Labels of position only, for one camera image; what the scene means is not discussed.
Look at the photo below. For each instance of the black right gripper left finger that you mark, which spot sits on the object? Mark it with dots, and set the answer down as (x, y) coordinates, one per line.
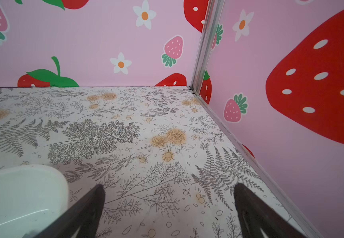
(81, 220)

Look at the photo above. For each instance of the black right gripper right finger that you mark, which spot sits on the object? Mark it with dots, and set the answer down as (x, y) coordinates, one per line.
(257, 218)

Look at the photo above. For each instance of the white plastic tray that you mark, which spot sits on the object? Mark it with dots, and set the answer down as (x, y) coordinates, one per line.
(31, 198)

